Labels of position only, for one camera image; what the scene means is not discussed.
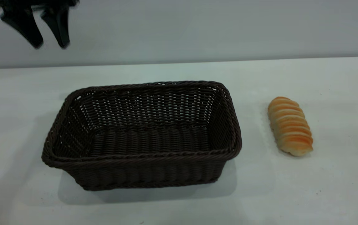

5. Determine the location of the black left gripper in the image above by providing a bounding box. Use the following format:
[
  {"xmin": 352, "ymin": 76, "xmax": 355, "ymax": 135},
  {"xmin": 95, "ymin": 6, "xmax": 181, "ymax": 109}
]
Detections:
[{"xmin": 0, "ymin": 0, "xmax": 80, "ymax": 49}]

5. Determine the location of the dark brown wicker basket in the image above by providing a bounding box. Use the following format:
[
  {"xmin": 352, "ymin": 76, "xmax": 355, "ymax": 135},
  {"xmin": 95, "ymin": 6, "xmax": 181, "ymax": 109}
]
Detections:
[{"xmin": 41, "ymin": 81, "xmax": 243, "ymax": 191}]

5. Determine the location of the ridged orange bread roll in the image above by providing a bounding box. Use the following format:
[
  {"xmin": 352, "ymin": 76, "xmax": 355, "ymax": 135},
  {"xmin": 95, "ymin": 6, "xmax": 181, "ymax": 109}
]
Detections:
[{"xmin": 268, "ymin": 96, "xmax": 314, "ymax": 157}]

